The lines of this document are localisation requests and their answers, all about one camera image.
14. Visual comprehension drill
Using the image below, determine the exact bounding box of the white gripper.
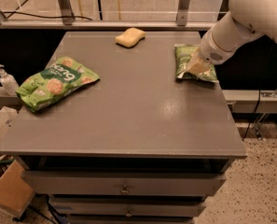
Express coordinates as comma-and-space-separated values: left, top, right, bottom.
186, 28, 238, 75

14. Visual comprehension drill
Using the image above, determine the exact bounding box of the green jalapeno chip bag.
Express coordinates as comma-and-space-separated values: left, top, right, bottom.
174, 44, 218, 83

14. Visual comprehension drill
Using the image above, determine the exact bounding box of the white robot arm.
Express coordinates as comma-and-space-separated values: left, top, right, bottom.
186, 0, 277, 75

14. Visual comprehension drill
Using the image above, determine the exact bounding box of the green rice chips bag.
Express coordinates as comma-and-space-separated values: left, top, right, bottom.
16, 57, 100, 112

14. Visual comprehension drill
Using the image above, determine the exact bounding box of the yellow sponge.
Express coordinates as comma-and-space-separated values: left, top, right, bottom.
115, 28, 145, 48

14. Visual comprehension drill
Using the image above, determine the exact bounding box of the grey drawer cabinet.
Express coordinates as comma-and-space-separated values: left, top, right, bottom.
0, 32, 246, 224

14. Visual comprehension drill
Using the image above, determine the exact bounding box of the top drawer metal knob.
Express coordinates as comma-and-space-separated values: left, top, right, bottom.
120, 185, 130, 195

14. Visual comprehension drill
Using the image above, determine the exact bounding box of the drawer metal knob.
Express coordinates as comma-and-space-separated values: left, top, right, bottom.
125, 209, 132, 217
120, 185, 130, 195

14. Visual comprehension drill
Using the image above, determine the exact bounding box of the white pump dispenser bottle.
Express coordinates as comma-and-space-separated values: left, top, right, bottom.
0, 64, 19, 96

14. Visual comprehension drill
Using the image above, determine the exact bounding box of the open cardboard box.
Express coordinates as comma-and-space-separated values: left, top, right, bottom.
0, 106, 35, 218

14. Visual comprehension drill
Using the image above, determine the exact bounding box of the black cable on floor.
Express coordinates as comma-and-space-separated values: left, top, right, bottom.
1, 10, 93, 21

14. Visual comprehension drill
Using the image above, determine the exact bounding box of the metal railing frame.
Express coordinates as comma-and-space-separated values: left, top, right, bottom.
0, 0, 228, 31

